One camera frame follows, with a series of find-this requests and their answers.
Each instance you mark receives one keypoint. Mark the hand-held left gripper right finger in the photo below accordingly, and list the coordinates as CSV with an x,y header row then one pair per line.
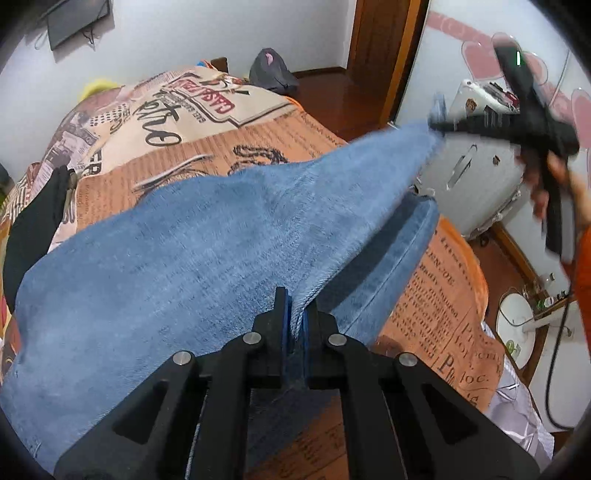
x,y
318,332

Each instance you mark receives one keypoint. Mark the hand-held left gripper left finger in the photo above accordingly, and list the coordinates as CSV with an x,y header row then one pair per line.
x,y
290,316

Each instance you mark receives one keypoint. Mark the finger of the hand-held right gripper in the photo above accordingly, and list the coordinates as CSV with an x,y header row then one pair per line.
x,y
466,125

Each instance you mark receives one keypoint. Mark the blue denim pants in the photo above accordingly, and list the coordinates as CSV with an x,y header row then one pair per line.
x,y
184,254

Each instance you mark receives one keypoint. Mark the person's right hand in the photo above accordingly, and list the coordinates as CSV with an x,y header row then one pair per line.
x,y
575,184

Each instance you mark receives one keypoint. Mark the white suitcase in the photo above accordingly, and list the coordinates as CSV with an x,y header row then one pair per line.
x,y
480,184

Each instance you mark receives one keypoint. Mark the white wardrobe door pink hearts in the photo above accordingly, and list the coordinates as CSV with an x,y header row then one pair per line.
x,y
443,55

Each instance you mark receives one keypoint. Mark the white fan stand base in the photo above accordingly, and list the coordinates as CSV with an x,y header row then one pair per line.
x,y
512,318

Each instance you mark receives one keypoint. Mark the dark grey backpack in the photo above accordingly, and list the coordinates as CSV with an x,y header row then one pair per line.
x,y
272,71

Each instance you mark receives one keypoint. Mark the black folded cloth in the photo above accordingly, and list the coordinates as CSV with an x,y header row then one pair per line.
x,y
32,221

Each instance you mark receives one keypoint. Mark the yellow soft object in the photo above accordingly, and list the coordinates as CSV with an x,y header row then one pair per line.
x,y
99,88

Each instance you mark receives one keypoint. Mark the wooden door frame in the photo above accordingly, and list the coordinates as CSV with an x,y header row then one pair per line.
x,y
378,55

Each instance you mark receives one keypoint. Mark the black wall television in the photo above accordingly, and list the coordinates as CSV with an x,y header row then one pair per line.
x,y
74,23

